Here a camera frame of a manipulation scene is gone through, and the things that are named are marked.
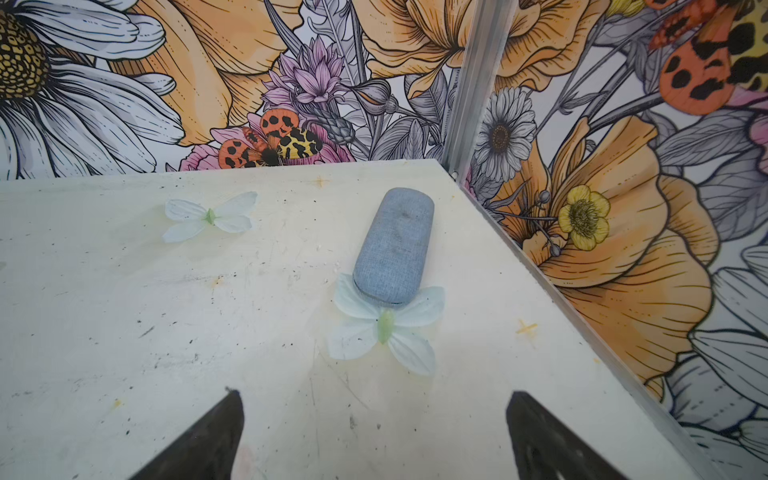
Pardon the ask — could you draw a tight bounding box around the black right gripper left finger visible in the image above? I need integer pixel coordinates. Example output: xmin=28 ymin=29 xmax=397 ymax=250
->
xmin=131 ymin=390 xmax=245 ymax=480

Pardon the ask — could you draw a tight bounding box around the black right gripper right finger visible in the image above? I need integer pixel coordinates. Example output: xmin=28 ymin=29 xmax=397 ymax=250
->
xmin=506 ymin=391 xmax=626 ymax=480

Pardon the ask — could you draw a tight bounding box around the grey fabric glasses case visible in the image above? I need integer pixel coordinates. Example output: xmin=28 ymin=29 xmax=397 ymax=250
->
xmin=352 ymin=187 xmax=435 ymax=307

